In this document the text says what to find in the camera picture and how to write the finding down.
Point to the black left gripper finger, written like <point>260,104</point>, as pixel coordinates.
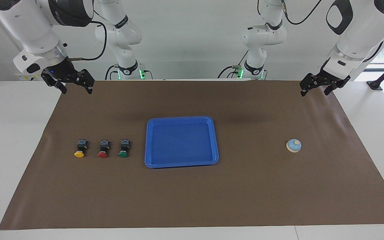
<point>310,81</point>
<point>340,82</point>

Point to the brown table mat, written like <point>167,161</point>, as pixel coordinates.
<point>245,193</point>

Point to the white wall socket box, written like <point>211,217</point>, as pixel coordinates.
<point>32,77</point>

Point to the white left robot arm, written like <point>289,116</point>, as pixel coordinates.
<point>358,33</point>

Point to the red push button switch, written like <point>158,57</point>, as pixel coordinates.
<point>102,154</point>

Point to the light blue desk bell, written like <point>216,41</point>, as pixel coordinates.
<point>293,146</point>

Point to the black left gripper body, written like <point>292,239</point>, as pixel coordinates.
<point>327,75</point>

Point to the green push button switch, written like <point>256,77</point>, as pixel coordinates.
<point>123,153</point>

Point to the yellow push button switch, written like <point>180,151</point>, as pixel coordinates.
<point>79,153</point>

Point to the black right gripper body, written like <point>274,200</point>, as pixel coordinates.
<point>63,71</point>

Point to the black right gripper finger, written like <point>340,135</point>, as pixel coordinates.
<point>50,79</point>
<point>87,80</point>

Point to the blue plastic tray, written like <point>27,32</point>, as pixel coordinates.
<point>180,141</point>

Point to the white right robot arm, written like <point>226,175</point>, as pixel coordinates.
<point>32,30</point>

